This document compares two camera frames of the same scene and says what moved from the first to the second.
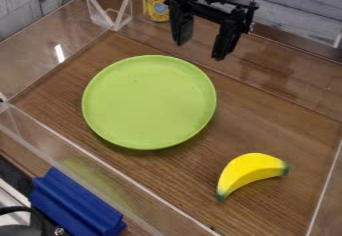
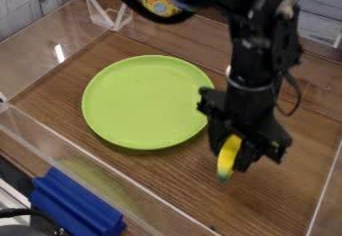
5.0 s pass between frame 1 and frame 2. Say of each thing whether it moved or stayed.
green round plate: stayed
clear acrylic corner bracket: stayed
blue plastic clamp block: stayed
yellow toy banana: moved
